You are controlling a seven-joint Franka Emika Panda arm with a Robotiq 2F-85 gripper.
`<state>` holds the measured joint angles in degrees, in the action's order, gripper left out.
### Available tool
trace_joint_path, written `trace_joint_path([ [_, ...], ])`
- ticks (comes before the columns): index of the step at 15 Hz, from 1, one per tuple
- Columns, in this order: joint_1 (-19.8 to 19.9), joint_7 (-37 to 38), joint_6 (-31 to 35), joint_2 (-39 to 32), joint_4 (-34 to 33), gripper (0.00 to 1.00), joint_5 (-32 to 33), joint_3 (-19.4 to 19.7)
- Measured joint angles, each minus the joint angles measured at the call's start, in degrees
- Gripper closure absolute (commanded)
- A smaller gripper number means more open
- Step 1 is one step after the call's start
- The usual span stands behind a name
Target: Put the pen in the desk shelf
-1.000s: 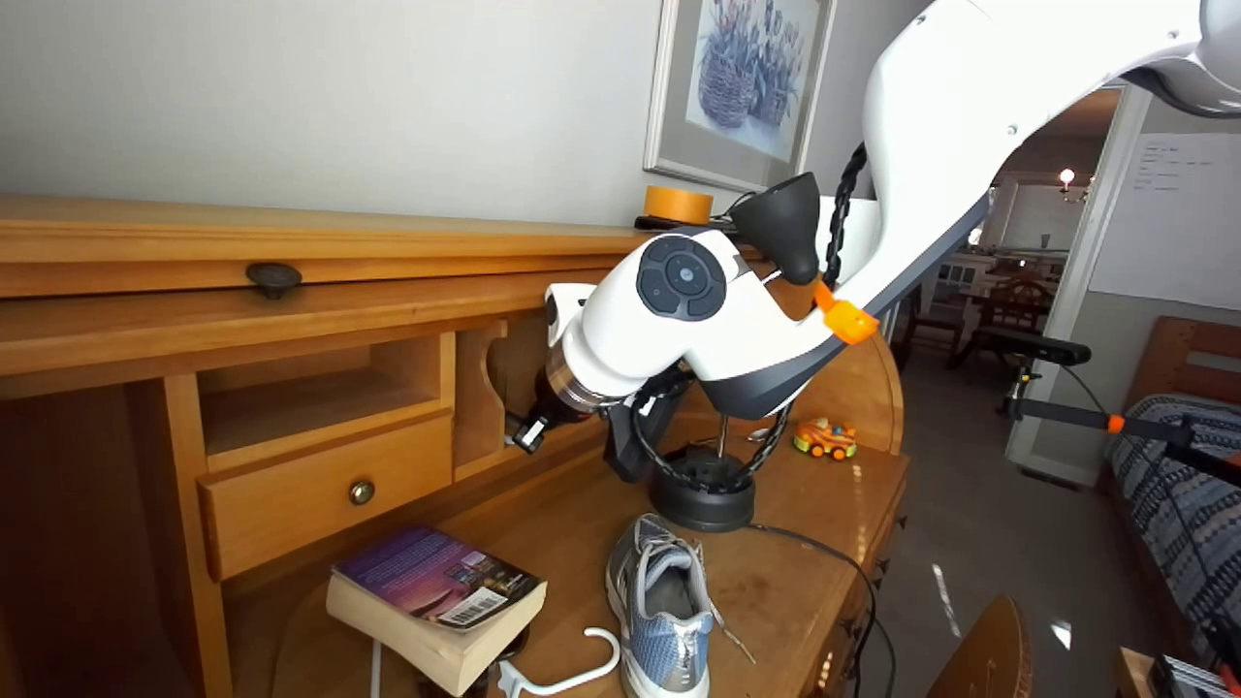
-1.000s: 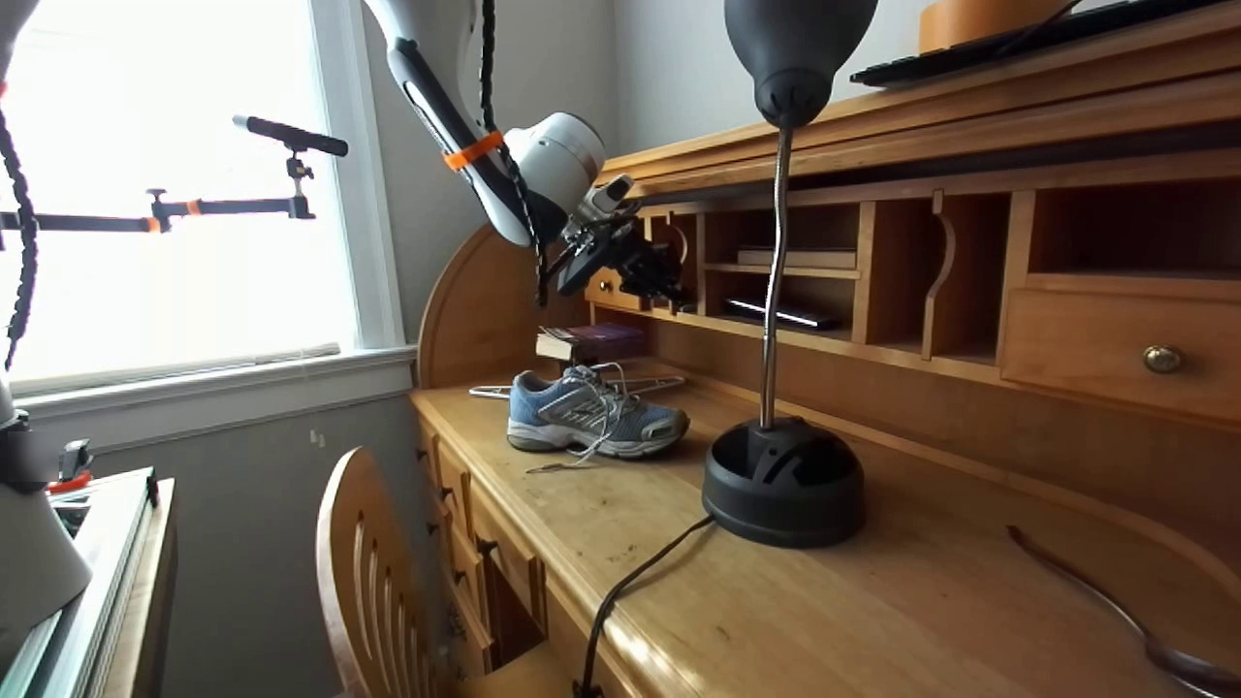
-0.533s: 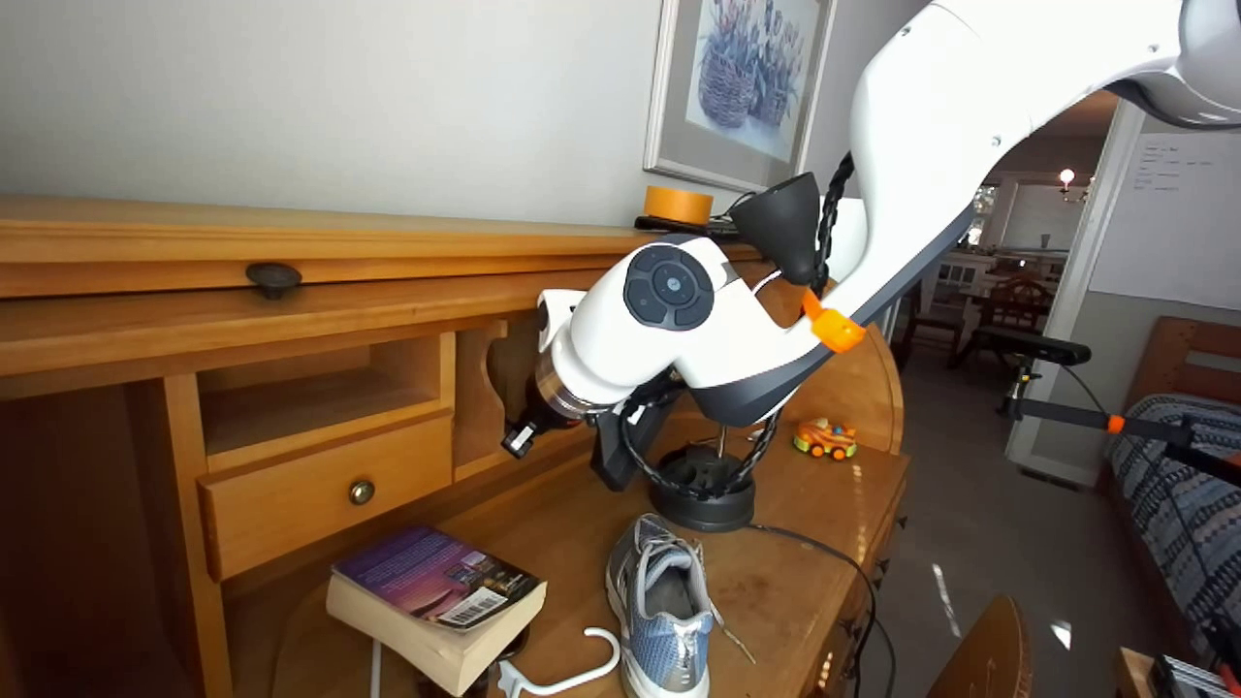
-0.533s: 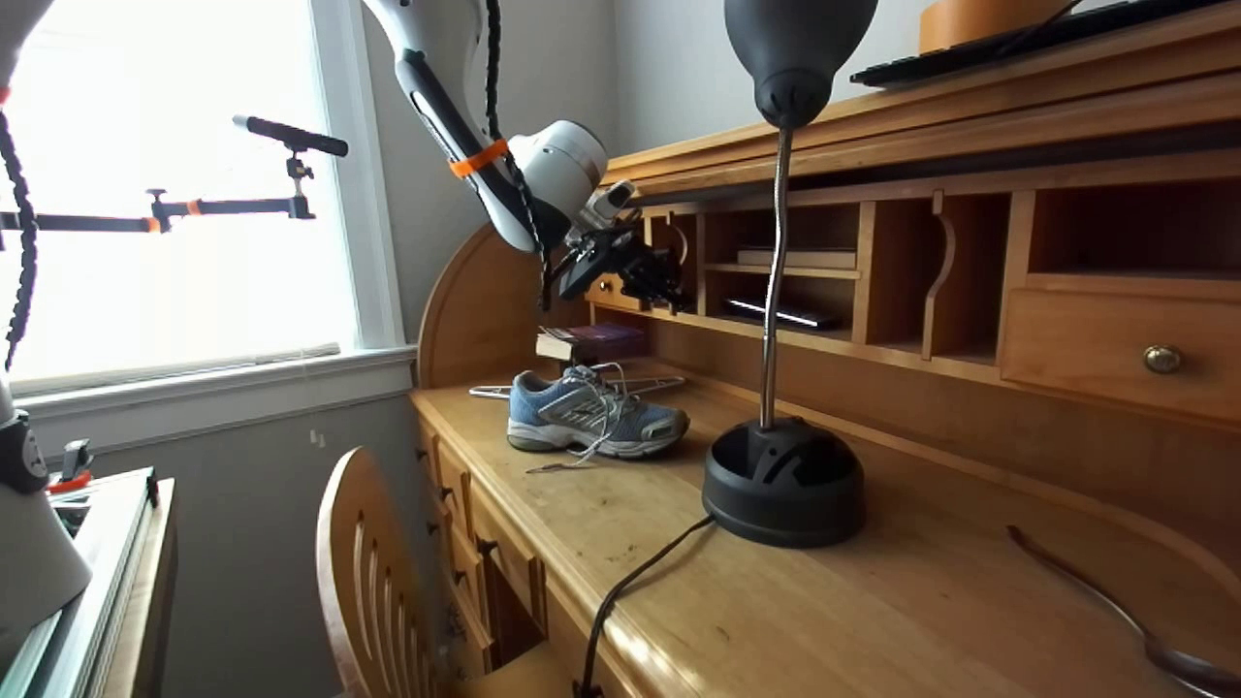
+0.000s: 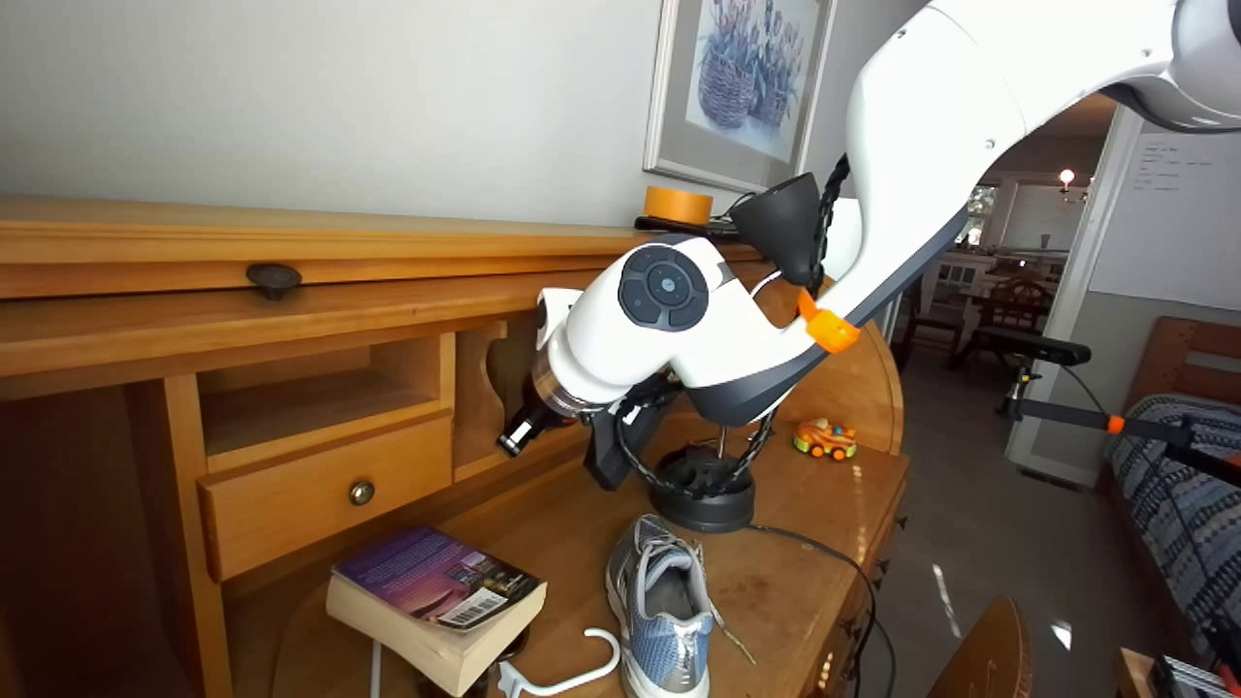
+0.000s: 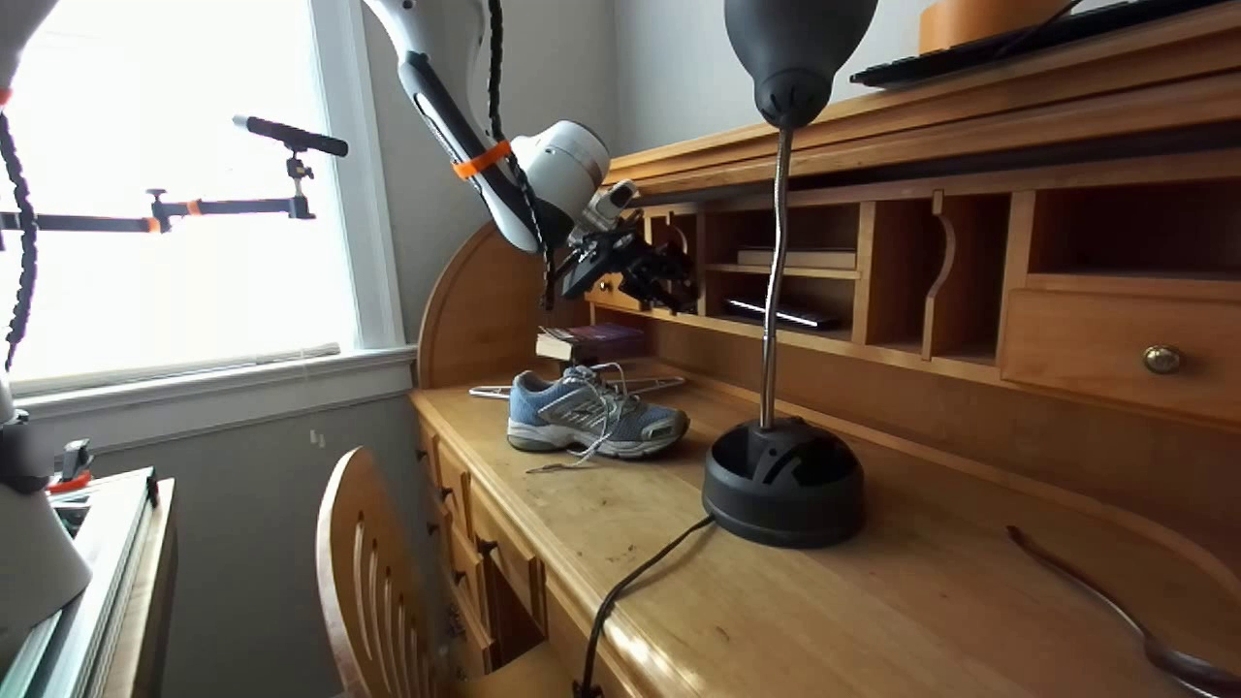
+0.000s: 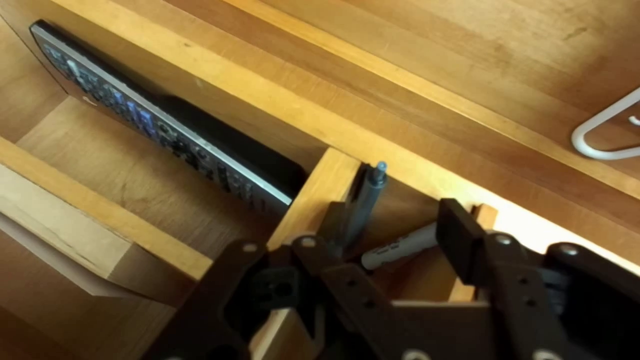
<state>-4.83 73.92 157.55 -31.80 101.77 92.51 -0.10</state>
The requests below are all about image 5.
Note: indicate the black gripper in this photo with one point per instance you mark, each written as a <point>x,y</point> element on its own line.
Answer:
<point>534,425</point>

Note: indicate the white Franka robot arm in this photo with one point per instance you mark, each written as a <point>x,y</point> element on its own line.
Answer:
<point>933,128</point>

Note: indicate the black desk lamp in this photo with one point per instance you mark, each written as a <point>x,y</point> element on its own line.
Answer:
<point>703,491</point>

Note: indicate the wooden roll-top desk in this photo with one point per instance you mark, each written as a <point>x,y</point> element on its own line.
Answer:
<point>323,335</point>

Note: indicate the small wooden desk drawer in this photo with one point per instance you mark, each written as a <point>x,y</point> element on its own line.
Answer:
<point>312,497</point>

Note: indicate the brass drawer knob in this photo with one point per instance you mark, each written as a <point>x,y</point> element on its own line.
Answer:
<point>362,491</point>

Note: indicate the purple paperback book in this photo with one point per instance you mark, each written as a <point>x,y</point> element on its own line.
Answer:
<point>433,585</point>

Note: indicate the blue grey sneaker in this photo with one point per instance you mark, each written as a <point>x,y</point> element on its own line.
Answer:
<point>663,605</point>

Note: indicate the orange tape roll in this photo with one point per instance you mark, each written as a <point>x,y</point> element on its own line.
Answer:
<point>680,201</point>

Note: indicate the framed blue flower picture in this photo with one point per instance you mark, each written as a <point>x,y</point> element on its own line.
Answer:
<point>748,80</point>

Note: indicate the wooden chair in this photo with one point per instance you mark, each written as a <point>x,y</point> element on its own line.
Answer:
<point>990,653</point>

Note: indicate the bed with striped blanket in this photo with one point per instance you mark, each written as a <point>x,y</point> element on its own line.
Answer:
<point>1185,491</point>

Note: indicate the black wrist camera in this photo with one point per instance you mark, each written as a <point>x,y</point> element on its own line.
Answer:
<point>614,441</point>

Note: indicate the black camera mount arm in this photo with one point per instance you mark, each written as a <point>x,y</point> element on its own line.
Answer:
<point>1073,413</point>

